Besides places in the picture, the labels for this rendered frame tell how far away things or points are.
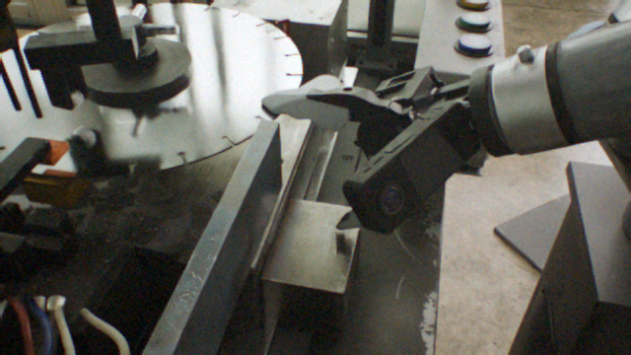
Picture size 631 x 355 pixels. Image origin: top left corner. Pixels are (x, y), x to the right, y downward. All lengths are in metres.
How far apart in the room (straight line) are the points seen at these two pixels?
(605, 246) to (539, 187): 1.28
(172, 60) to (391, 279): 0.33
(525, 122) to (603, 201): 0.40
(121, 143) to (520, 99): 0.31
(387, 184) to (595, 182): 0.48
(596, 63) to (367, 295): 0.34
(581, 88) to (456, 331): 1.18
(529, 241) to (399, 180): 1.40
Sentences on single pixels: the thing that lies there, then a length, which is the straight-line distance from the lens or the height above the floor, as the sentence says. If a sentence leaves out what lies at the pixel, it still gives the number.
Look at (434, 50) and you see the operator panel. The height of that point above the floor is 0.90.
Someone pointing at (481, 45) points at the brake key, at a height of 0.91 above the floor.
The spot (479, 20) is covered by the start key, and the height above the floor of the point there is 0.91.
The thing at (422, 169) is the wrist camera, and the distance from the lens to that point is 0.41.
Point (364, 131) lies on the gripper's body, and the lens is 0.46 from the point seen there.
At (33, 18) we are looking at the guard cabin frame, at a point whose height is 0.76.
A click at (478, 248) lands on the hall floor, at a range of 1.74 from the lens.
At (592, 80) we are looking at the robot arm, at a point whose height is 1.05.
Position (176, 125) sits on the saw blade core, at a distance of 0.50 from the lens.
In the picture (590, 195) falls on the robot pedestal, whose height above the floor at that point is 0.75.
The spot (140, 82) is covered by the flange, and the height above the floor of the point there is 0.96.
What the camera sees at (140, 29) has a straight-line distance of 0.57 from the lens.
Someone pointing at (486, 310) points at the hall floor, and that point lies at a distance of 1.59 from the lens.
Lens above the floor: 1.23
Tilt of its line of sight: 41 degrees down
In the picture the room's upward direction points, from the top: straight up
